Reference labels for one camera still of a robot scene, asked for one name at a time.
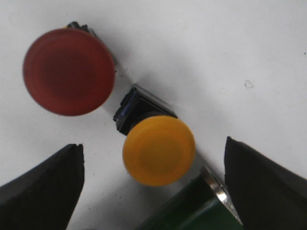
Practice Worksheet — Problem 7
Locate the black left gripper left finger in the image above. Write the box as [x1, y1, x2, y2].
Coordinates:
[0, 144, 84, 230]

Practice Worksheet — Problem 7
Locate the green conveyor belt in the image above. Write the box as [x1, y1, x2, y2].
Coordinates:
[136, 175, 243, 230]

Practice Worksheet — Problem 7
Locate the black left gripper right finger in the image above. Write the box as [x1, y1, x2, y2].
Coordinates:
[224, 137, 307, 230]

